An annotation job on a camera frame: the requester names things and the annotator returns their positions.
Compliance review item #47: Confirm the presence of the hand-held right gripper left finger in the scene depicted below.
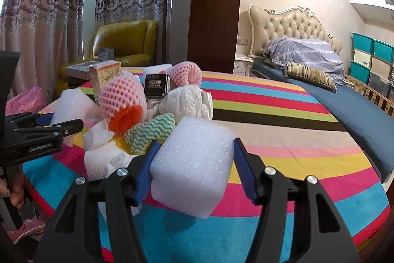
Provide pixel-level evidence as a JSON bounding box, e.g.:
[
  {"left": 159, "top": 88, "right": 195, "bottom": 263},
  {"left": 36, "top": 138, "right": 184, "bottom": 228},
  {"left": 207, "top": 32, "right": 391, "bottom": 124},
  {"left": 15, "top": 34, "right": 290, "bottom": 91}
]
[{"left": 33, "top": 140, "right": 162, "bottom": 263}]

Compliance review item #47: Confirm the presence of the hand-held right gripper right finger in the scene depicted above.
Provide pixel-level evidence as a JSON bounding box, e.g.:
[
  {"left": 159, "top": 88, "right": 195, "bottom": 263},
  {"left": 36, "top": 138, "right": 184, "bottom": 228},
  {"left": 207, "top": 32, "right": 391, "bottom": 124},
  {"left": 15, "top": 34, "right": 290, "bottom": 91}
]
[{"left": 232, "top": 137, "right": 361, "bottom": 263}]

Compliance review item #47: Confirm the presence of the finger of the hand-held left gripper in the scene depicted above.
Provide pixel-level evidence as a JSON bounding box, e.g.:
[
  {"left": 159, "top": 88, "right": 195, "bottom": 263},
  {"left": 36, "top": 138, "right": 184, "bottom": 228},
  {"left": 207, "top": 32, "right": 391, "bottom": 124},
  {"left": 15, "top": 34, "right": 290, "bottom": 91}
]
[
  {"left": 14, "top": 119, "right": 83, "bottom": 140},
  {"left": 4, "top": 112, "right": 54, "bottom": 128}
]

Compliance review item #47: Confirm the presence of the white foam piece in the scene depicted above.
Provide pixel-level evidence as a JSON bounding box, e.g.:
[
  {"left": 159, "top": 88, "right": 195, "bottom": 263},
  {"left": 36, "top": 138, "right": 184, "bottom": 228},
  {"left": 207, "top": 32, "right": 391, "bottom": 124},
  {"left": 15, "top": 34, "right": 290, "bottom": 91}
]
[{"left": 50, "top": 89, "right": 97, "bottom": 146}]

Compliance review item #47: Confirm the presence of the pink-lined trash bin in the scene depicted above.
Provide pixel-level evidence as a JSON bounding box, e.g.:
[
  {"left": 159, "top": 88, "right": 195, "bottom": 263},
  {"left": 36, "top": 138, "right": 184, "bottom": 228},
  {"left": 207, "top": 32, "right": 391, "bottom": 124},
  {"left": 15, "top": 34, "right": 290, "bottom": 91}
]
[{"left": 4, "top": 87, "right": 44, "bottom": 116}]

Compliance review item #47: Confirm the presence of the white foam block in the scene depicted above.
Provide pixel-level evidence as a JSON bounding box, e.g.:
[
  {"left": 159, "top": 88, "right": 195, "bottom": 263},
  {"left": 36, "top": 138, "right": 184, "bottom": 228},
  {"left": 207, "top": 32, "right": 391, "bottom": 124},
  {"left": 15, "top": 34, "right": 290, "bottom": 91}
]
[{"left": 150, "top": 116, "right": 236, "bottom": 218}]

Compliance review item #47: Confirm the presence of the white plastic bag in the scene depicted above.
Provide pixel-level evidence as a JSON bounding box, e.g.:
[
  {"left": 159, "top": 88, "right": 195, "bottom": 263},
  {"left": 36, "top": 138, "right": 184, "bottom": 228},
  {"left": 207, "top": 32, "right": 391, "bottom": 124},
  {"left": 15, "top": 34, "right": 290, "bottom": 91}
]
[{"left": 148, "top": 85, "right": 214, "bottom": 122}]

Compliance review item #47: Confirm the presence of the black product box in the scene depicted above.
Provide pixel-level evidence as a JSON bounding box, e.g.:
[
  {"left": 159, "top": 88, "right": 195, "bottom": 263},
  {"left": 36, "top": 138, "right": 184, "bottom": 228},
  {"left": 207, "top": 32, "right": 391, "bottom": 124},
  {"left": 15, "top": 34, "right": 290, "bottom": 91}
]
[{"left": 144, "top": 73, "right": 171, "bottom": 99}]

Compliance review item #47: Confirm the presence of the person's left hand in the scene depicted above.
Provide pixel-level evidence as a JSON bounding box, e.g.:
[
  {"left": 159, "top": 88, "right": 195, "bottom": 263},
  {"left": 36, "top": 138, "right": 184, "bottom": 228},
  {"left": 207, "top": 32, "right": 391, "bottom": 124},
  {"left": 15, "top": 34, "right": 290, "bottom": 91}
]
[{"left": 0, "top": 171, "right": 28, "bottom": 210}]

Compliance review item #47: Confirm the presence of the crumpled white paper towel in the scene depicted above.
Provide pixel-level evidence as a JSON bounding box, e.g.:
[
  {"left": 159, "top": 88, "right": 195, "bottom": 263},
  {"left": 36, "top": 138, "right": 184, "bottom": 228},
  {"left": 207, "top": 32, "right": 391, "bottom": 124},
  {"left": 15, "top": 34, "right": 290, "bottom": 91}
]
[{"left": 82, "top": 120, "right": 139, "bottom": 180}]

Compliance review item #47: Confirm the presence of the green zigzag cloth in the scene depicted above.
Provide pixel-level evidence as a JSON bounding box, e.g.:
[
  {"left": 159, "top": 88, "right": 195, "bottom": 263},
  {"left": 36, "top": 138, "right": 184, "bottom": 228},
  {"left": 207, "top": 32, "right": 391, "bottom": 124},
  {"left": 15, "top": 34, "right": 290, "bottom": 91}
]
[{"left": 125, "top": 113, "right": 177, "bottom": 156}]

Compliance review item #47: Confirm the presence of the flat white box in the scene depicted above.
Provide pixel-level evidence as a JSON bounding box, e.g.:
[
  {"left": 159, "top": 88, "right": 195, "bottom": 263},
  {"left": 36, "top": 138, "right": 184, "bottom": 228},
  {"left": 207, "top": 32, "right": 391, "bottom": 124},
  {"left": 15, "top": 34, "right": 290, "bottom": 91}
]
[{"left": 66, "top": 61, "right": 103, "bottom": 79}]

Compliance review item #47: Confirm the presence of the pink and orange foam net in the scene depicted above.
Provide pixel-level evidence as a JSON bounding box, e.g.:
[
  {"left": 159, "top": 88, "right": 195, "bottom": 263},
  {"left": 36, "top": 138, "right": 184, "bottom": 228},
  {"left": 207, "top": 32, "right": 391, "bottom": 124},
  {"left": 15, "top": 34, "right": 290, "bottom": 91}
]
[{"left": 99, "top": 71, "right": 148, "bottom": 137}]

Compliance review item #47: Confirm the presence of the orange and beige carton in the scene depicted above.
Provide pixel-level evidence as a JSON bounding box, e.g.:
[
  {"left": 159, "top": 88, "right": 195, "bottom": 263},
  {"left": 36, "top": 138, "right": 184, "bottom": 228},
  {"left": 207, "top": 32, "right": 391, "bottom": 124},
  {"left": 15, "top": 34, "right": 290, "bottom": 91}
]
[{"left": 89, "top": 60, "right": 122, "bottom": 106}]

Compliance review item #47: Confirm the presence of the pink slipper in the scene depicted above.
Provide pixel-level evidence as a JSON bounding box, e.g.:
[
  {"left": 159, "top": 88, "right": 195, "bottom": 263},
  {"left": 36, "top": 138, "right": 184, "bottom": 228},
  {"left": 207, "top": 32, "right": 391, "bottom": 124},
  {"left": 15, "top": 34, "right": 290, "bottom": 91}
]
[{"left": 6, "top": 217, "right": 50, "bottom": 246}]

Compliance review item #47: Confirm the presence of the small blue booklet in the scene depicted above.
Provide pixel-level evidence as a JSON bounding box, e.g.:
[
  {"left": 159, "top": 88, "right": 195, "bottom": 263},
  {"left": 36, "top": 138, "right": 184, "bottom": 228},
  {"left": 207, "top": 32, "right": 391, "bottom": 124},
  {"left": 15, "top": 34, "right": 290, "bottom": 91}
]
[{"left": 98, "top": 48, "right": 115, "bottom": 61}]

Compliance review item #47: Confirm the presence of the yellow leather armchair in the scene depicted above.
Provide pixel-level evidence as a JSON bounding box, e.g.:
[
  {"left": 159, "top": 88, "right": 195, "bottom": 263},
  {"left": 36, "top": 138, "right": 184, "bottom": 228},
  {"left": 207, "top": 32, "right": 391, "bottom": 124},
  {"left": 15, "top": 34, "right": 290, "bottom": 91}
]
[{"left": 58, "top": 19, "right": 159, "bottom": 88}]

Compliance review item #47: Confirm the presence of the white nightstand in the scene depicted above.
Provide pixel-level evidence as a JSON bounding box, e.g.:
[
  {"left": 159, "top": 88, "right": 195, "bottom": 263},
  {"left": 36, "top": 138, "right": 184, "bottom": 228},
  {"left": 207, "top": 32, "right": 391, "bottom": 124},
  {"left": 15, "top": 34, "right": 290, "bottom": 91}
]
[{"left": 235, "top": 53, "right": 256, "bottom": 75}]

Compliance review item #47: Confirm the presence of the thin white foam sheet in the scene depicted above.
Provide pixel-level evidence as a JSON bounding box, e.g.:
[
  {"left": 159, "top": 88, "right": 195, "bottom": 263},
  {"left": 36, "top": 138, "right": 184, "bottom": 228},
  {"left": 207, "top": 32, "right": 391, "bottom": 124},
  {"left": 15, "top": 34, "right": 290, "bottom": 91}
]
[{"left": 142, "top": 64, "right": 173, "bottom": 76}]

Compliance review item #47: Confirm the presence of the striped brown pillow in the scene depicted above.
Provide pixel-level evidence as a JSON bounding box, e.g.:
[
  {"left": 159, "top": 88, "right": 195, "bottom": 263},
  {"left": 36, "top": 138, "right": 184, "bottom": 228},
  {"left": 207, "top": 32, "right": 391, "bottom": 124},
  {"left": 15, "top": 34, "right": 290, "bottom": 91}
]
[{"left": 285, "top": 62, "right": 338, "bottom": 93}]

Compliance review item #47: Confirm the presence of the blue striped duvet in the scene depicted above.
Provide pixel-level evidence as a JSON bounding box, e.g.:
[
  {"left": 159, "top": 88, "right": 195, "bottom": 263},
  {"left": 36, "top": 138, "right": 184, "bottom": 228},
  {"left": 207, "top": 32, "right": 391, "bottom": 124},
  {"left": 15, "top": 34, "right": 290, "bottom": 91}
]
[{"left": 263, "top": 37, "right": 345, "bottom": 85}]

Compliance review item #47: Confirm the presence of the tufted cream headboard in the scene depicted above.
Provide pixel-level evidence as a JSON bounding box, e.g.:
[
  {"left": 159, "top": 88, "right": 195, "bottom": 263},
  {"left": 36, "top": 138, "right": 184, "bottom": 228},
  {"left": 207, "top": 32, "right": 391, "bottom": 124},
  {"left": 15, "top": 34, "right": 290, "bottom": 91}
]
[{"left": 249, "top": 4, "right": 343, "bottom": 58}]

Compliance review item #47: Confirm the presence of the dark wooden panel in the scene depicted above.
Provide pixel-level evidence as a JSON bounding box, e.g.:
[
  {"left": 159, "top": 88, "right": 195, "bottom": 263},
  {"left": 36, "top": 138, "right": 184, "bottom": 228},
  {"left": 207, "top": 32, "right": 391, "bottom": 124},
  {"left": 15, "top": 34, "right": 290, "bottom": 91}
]
[{"left": 188, "top": 0, "right": 241, "bottom": 77}]

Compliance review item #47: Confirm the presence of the checkered bag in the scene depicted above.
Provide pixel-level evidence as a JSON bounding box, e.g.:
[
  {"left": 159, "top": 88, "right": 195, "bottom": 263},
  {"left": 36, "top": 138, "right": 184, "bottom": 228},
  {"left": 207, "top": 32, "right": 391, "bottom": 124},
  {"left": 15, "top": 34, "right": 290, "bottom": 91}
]
[{"left": 386, "top": 64, "right": 394, "bottom": 100}]

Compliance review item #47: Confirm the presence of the stack of plastic storage bins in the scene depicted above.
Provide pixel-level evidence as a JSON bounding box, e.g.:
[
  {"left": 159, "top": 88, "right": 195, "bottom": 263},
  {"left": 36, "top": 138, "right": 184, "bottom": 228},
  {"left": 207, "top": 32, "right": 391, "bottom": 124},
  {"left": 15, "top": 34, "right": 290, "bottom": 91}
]
[{"left": 350, "top": 32, "right": 394, "bottom": 97}]

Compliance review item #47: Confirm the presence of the wooden bed rail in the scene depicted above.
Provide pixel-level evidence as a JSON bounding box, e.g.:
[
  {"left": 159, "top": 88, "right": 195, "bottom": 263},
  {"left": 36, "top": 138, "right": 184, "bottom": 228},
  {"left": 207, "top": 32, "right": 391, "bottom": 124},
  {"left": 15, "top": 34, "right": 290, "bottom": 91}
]
[{"left": 343, "top": 73, "right": 394, "bottom": 119}]

